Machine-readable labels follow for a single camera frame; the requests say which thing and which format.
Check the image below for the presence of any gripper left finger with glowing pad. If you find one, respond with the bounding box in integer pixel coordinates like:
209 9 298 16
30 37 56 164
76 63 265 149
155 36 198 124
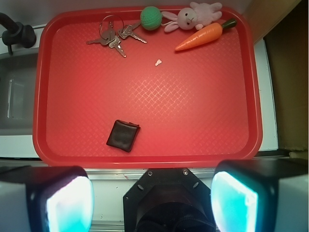
0 166 94 232

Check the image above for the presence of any small white crumb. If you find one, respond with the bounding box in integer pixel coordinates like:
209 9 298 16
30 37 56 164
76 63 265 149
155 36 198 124
155 59 162 67

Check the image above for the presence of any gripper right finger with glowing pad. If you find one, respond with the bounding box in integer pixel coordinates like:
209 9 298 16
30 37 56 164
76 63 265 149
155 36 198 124
211 159 309 232

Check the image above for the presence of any silver key bunch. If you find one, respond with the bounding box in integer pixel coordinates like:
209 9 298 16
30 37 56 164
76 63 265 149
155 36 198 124
86 14 147 58

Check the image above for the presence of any orange toy carrot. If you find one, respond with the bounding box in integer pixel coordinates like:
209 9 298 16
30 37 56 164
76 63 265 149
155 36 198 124
175 18 237 51

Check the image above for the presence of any dark brown leather wallet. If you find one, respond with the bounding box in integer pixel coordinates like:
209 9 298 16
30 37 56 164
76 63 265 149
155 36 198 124
106 120 140 152

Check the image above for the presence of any pink plush bunny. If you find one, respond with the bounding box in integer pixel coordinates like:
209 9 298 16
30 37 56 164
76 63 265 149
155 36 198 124
161 2 223 33

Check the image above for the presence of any green ball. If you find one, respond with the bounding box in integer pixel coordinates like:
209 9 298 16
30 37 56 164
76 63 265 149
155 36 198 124
140 6 162 31

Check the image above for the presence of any red plastic tray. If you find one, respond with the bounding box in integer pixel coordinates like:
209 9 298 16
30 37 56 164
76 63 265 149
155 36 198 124
33 7 262 169

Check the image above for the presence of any grey sink basin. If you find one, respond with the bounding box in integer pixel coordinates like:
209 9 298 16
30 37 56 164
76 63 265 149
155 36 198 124
0 51 38 136

